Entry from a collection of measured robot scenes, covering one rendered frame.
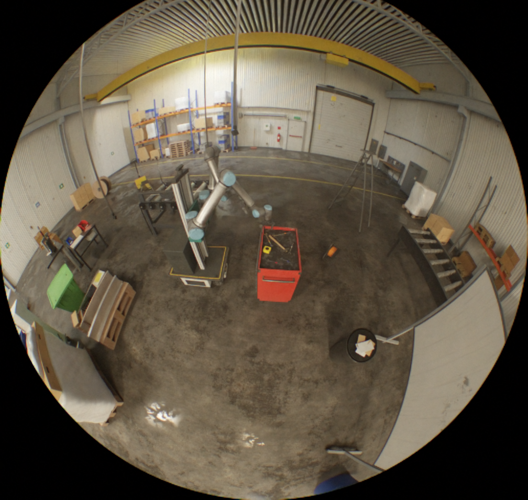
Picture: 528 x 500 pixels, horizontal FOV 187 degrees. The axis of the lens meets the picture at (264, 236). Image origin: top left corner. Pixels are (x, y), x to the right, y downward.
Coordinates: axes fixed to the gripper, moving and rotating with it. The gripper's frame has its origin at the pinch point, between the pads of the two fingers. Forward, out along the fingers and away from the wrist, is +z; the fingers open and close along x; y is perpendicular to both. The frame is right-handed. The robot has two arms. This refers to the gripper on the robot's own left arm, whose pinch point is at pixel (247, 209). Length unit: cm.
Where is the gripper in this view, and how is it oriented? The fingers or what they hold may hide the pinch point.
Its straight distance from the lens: 207.8
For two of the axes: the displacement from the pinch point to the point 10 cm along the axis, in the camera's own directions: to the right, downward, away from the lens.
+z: 3.5, 7.9, 5.0
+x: 1.5, -5.8, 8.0
